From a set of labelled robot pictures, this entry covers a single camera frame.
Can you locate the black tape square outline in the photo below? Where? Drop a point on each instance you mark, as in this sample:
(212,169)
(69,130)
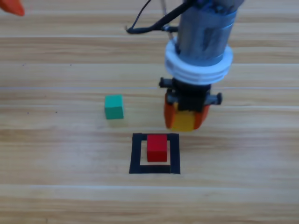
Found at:
(136,154)

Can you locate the red wooden cube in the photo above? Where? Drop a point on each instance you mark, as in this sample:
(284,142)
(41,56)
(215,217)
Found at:
(157,149)

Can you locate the green wooden cube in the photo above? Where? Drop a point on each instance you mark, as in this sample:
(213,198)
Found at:
(114,108)

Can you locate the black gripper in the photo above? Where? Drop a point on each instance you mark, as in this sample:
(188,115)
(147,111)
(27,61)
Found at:
(190,98)

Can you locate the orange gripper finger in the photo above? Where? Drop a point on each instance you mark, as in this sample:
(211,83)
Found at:
(11,6)

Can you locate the yellow wooden cube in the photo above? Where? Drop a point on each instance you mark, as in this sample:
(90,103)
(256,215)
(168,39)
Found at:
(183,122)

